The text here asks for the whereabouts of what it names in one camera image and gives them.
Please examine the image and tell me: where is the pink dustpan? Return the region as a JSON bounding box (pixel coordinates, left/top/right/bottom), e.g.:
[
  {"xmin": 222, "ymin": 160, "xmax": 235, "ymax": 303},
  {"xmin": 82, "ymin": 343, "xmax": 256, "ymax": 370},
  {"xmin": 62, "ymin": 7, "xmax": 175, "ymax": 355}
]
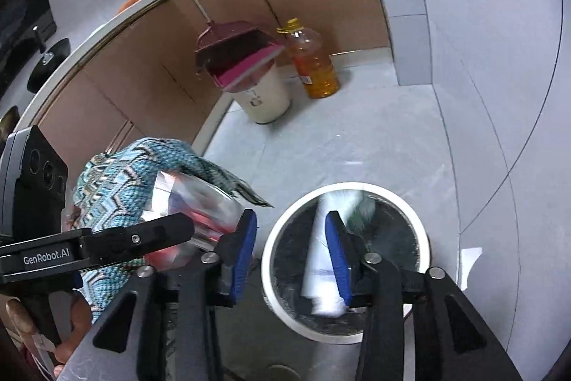
[{"xmin": 212, "ymin": 42, "xmax": 284, "ymax": 89}]

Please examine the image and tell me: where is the metal rimmed trash bin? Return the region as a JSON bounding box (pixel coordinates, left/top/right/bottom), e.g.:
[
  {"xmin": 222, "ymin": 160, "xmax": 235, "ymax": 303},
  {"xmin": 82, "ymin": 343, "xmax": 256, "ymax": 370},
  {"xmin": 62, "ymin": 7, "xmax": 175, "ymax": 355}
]
[{"xmin": 261, "ymin": 183, "xmax": 431, "ymax": 344}]

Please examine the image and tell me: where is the white printed paper wrapper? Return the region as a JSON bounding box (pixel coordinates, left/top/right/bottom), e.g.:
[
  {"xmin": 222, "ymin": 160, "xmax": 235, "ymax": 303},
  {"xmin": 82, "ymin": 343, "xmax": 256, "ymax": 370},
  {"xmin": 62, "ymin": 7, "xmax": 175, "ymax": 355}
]
[{"xmin": 301, "ymin": 190, "xmax": 378, "ymax": 316}]

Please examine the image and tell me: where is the white kitchen counter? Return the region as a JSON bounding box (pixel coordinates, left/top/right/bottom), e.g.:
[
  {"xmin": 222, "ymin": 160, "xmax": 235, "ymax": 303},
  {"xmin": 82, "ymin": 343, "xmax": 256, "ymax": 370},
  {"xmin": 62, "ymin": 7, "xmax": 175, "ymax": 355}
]
[{"xmin": 0, "ymin": 0, "xmax": 362, "ymax": 150}]

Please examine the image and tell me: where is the person's left hand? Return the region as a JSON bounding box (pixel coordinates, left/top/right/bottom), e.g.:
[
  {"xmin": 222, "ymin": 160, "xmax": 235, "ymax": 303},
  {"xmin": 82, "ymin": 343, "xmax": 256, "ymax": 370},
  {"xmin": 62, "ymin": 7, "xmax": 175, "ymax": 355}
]
[{"xmin": 0, "ymin": 289, "xmax": 92, "ymax": 368}]

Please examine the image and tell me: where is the brass coloured wok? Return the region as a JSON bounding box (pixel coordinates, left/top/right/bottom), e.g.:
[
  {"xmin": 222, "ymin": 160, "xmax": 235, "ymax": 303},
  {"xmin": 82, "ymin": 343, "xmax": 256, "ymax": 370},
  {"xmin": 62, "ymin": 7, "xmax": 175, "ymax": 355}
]
[{"xmin": 0, "ymin": 106, "xmax": 21, "ymax": 132}]

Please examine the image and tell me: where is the black range hood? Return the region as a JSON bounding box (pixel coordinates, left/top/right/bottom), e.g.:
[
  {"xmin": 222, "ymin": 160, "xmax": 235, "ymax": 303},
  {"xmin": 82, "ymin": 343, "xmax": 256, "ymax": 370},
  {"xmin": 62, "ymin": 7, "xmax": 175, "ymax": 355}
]
[{"xmin": 0, "ymin": 0, "xmax": 56, "ymax": 96}]

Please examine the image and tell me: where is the black wok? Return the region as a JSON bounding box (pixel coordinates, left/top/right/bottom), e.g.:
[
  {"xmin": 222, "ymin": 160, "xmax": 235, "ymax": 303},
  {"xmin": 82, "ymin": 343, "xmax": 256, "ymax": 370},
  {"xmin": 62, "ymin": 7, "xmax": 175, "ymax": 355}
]
[{"xmin": 27, "ymin": 26, "xmax": 72, "ymax": 94}]

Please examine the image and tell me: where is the cooking oil bottle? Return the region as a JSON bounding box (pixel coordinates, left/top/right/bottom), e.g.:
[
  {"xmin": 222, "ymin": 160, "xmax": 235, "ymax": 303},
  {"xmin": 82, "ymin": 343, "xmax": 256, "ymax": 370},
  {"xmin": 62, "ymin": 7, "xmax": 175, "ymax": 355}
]
[{"xmin": 276, "ymin": 19, "xmax": 340, "ymax": 100}]

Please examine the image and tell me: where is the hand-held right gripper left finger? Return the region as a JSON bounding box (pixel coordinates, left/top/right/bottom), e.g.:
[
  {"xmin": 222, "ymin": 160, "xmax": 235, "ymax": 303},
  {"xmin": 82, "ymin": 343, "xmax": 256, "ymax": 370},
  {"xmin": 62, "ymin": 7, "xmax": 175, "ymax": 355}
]
[{"xmin": 67, "ymin": 209, "xmax": 259, "ymax": 381}]

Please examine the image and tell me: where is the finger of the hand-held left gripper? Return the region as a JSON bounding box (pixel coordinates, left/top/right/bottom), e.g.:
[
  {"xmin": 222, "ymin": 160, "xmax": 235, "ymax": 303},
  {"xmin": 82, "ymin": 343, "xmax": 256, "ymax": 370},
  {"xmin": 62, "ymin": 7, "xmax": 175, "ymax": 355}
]
[{"xmin": 82, "ymin": 212, "xmax": 196, "ymax": 263}]

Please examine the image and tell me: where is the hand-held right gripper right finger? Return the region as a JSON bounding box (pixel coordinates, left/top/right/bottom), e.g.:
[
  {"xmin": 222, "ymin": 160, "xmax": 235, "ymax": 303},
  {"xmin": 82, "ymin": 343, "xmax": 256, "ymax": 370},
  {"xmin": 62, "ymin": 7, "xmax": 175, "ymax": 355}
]
[{"xmin": 325, "ymin": 210, "xmax": 525, "ymax": 381}]

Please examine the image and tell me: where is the clear plastic bag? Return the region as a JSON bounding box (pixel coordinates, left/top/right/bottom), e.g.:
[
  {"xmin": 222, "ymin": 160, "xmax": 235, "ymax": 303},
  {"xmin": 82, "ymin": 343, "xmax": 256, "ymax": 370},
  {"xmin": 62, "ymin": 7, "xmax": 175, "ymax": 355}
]
[{"xmin": 143, "ymin": 171, "xmax": 251, "ymax": 272}]

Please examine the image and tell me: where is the teal zigzag blanket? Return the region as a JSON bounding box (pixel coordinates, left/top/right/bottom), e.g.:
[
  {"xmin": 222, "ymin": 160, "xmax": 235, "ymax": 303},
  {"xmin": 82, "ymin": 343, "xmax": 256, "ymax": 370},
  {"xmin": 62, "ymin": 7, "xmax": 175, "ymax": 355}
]
[{"xmin": 71, "ymin": 137, "xmax": 277, "ymax": 315}]

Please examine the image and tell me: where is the white bucket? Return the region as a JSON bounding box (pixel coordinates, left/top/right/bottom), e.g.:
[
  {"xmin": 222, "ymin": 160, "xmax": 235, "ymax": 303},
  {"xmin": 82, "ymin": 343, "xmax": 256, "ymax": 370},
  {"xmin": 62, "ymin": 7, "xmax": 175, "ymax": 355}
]
[{"xmin": 223, "ymin": 64, "xmax": 293, "ymax": 125}]

